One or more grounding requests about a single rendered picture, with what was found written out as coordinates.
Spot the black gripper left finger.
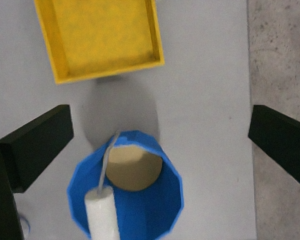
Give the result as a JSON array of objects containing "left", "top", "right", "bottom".
[{"left": 0, "top": 104, "right": 74, "bottom": 240}]

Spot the yellow square tray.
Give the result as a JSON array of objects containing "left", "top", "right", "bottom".
[{"left": 35, "top": 0, "right": 165, "bottom": 82}]

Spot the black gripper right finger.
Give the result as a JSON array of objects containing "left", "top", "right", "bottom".
[{"left": 247, "top": 105, "right": 300, "bottom": 183}]

